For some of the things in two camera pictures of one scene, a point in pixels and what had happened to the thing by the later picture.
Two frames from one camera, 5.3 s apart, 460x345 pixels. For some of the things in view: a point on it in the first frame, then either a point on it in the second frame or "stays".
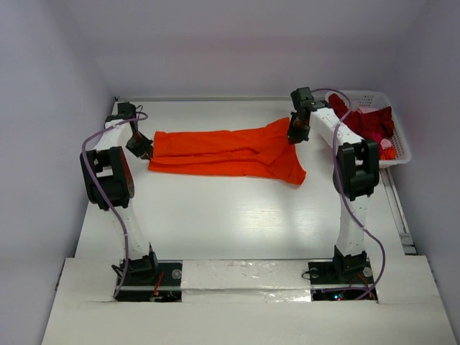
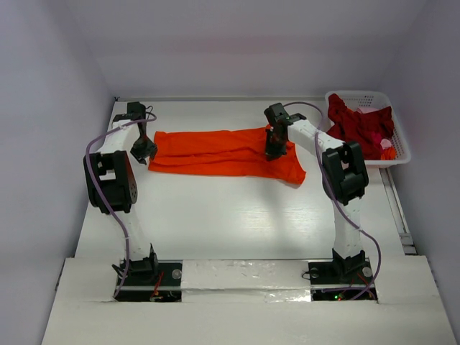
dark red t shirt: [375, 124] stays
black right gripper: [299, 127] to [274, 146]
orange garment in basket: [389, 154] stays
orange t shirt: [259, 150] stays
